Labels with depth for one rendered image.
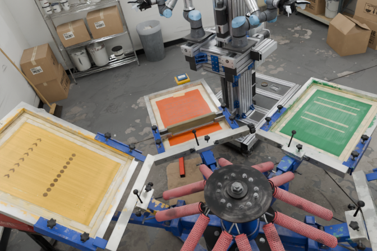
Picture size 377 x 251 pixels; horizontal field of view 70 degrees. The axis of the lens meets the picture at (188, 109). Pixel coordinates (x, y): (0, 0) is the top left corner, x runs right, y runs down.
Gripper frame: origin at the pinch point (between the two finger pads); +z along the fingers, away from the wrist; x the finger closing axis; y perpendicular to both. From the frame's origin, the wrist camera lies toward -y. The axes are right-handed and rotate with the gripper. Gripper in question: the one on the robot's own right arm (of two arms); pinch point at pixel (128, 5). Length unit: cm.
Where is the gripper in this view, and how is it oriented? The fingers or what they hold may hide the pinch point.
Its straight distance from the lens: 264.6
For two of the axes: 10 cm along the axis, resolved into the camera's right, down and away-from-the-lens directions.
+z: -9.2, 3.5, -2.0
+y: 1.1, 6.9, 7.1
